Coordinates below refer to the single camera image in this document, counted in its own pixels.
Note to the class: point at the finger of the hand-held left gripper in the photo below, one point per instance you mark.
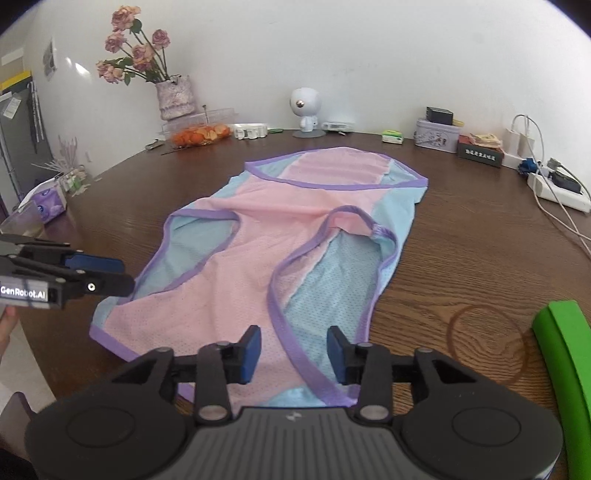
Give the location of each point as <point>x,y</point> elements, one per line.
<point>111,282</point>
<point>94,264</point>

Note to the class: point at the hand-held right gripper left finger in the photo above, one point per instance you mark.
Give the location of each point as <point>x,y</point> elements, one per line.
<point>251,357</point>

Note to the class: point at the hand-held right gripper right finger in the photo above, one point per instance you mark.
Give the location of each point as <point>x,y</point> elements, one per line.
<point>335,359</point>

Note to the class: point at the pink and blue mesh vest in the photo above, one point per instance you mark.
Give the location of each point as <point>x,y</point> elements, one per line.
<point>277,217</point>

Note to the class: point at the person's left hand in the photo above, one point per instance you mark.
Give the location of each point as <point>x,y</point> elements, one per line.
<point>7,330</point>

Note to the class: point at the clear plastic cup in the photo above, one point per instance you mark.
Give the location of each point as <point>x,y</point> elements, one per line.
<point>21,221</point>

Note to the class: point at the purple tissue pack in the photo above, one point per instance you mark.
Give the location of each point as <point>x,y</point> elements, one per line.
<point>48,203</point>

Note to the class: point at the white dried flower decoration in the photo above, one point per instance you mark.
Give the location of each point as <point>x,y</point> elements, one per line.
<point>67,161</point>

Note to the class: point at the grey refrigerator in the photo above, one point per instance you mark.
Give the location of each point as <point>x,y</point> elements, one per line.
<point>21,147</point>

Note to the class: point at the clear box of orange snacks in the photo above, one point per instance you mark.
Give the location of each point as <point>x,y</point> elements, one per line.
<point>198,134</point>

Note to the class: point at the speckled pink vase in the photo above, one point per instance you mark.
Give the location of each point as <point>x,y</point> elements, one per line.
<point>175,99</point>

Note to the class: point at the small white device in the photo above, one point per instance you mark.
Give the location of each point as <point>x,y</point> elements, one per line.
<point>249,131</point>

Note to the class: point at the dried pink rose bouquet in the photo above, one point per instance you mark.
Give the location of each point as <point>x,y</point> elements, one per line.
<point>134,50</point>

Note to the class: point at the green and white box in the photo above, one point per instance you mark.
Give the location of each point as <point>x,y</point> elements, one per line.
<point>394,136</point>

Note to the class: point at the small white gadget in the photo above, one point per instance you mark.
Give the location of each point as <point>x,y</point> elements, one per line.
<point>338,126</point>

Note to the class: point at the green chair back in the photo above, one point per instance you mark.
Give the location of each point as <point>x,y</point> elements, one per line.
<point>570,369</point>

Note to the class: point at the pale tin box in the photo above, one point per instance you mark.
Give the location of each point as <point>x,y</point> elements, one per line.
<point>434,136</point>

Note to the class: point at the white robot figurine lamp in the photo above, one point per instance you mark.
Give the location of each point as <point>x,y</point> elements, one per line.
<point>304,104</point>

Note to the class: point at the black power adapter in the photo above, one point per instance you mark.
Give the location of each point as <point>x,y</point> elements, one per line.
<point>439,114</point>

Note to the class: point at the white power strip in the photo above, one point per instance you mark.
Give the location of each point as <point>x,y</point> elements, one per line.
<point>545,189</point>

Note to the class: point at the blue connector plug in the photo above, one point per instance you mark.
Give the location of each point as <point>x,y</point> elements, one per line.
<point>528,166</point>

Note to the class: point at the black plug adapter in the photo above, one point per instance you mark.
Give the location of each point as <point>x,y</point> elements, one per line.
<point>567,182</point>

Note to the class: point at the wall poster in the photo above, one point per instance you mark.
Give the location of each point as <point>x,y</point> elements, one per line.
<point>50,60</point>

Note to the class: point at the white wall charger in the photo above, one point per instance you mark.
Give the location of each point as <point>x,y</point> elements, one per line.
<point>519,141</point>

